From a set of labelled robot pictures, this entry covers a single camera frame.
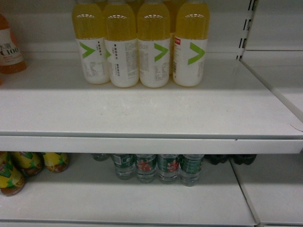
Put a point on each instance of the middle water bottle red players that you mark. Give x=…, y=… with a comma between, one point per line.
x=145, y=167

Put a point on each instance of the front water bottle green label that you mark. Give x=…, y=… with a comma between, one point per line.
x=167, y=167

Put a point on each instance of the water bottle barcode label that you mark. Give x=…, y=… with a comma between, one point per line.
x=124, y=165

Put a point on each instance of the right water bottle text label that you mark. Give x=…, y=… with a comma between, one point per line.
x=190, y=168

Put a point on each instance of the far left water bottle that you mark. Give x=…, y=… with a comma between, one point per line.
x=100, y=156

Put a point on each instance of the yellow drink bottle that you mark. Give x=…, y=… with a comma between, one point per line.
x=90, y=31
x=121, y=44
x=153, y=33
x=191, y=37

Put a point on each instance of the white metal shelf board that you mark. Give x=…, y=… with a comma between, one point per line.
x=89, y=194

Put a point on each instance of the white upper shelf board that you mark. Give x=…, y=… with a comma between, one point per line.
x=49, y=107

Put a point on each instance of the cola bottle red label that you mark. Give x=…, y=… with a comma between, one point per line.
x=216, y=159

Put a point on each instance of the yellow drink bottle right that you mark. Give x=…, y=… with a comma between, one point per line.
x=191, y=37

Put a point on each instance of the lemon tea bottle right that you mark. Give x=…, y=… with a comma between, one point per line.
x=56, y=162

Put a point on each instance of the right cola bottle olympic label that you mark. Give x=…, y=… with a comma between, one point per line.
x=246, y=159

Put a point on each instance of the yellow drink bottle far left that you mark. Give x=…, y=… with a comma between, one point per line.
x=90, y=31

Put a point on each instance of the lemon tea bottle middle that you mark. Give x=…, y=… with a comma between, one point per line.
x=29, y=163

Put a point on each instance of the orange C100 drink bottle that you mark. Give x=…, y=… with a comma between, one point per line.
x=11, y=58

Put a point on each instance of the yellow lemon tea bottle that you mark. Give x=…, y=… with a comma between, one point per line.
x=12, y=180

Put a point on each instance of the slotted shelf upright rail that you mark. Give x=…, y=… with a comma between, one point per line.
x=247, y=21

